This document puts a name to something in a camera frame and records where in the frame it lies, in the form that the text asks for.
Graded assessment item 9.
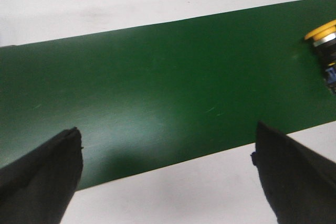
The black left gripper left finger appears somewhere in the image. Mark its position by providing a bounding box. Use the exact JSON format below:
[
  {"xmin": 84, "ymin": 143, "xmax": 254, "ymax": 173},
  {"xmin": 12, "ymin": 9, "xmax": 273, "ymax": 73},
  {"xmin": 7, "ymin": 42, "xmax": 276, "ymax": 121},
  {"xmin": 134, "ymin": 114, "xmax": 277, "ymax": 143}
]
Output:
[{"xmin": 1, "ymin": 127, "xmax": 83, "ymax": 223}]

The green conveyor belt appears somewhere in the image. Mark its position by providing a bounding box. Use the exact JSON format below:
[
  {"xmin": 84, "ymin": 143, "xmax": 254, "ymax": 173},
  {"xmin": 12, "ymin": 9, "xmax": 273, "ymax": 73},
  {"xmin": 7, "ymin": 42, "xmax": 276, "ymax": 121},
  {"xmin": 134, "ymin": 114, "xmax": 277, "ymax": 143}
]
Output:
[{"xmin": 1, "ymin": 0, "xmax": 335, "ymax": 189}]

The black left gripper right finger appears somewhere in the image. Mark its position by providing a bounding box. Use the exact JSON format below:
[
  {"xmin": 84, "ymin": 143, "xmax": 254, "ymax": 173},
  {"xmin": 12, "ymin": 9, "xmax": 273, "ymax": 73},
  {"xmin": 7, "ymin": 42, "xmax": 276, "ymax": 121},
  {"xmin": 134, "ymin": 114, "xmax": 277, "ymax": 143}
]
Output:
[{"xmin": 251, "ymin": 122, "xmax": 335, "ymax": 223}]

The yellow push button switch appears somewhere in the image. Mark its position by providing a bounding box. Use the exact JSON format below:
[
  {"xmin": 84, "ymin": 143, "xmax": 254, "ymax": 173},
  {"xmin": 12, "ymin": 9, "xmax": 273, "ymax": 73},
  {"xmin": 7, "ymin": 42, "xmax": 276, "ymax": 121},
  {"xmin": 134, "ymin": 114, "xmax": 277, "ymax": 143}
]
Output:
[{"xmin": 304, "ymin": 19, "xmax": 335, "ymax": 94}]

